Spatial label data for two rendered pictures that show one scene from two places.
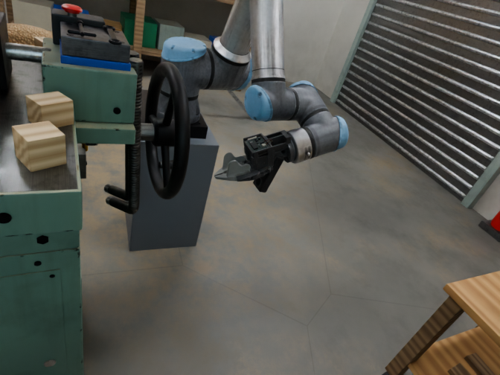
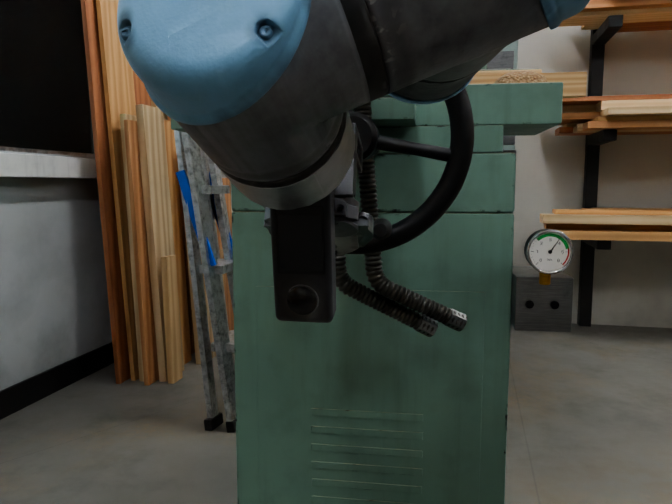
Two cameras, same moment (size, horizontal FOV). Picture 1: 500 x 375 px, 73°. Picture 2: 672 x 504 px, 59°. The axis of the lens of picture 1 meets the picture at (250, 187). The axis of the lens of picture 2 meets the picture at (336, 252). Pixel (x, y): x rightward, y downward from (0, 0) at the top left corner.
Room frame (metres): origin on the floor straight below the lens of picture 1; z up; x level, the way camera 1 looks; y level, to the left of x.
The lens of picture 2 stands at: (1.14, -0.35, 0.75)
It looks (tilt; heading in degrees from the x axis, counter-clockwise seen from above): 7 degrees down; 133
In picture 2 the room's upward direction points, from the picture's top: straight up
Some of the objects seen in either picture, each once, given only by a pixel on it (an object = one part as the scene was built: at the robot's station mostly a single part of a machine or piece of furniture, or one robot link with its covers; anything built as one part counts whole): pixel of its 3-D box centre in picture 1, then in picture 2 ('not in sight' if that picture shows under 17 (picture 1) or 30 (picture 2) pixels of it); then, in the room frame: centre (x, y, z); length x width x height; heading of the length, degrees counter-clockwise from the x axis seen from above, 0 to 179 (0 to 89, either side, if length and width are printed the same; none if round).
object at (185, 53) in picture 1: (184, 65); not in sight; (1.23, 0.36, 0.79); 0.17 x 0.15 x 0.18; 132
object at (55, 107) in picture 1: (50, 110); not in sight; (0.41, 0.30, 0.92); 0.05 x 0.04 x 0.04; 156
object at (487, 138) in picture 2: not in sight; (374, 144); (0.49, 0.44, 0.82); 0.40 x 0.21 x 0.04; 34
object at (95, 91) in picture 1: (88, 80); not in sight; (0.55, 0.32, 0.91); 0.15 x 0.14 x 0.09; 34
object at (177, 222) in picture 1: (165, 180); not in sight; (1.23, 0.37, 0.27); 0.30 x 0.30 x 0.55; 30
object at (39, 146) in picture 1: (40, 145); not in sight; (0.32, 0.25, 0.92); 0.04 x 0.04 x 0.04; 60
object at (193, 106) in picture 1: (177, 100); not in sight; (1.22, 0.37, 0.65); 0.19 x 0.19 x 0.10
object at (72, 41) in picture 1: (90, 36); not in sight; (0.56, 0.33, 0.99); 0.13 x 0.11 x 0.06; 34
